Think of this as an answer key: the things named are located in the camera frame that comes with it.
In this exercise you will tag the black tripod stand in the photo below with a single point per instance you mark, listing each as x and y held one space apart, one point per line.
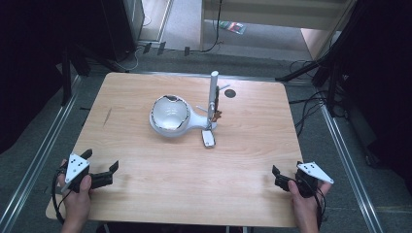
324 58

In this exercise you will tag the metal floor rail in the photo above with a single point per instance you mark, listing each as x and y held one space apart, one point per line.
350 168
35 155

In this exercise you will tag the person's right hand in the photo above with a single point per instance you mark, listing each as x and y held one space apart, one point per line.
304 208

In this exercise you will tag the beige wooden shelf unit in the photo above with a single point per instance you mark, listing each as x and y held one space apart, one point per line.
275 14

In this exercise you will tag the white key rack with bowl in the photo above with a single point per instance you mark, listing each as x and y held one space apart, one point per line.
170 115

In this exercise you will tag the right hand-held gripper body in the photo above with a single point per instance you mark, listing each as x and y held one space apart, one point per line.
314 171

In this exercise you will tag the black floor clip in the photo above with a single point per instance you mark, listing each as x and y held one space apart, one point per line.
187 51
161 48
146 48

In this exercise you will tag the black cabinet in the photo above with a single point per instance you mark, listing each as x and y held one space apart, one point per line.
121 26

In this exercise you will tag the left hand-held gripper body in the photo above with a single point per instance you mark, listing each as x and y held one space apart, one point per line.
76 166

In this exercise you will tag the black round table grommet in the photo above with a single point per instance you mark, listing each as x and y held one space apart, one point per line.
230 93

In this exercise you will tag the colourful packet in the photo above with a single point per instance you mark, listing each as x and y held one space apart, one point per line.
233 27

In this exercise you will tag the person's left hand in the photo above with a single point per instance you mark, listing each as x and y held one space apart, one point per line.
77 204

